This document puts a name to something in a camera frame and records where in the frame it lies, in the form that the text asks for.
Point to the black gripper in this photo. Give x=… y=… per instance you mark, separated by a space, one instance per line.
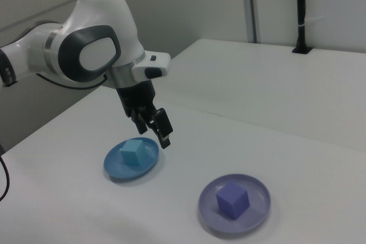
x=137 y=98

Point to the light blue cube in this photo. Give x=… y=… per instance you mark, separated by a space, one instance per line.
x=133 y=152

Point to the purple cube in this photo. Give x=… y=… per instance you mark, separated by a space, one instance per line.
x=231 y=201

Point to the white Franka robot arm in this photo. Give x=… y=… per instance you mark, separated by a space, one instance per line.
x=100 y=12

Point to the blue plate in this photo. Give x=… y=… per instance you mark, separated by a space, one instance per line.
x=114 y=164

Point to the purple plate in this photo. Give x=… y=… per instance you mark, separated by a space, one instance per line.
x=257 y=198

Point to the black pole with clamp base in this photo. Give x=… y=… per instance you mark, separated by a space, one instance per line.
x=300 y=12

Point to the grey partition post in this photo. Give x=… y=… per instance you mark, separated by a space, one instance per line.
x=251 y=7

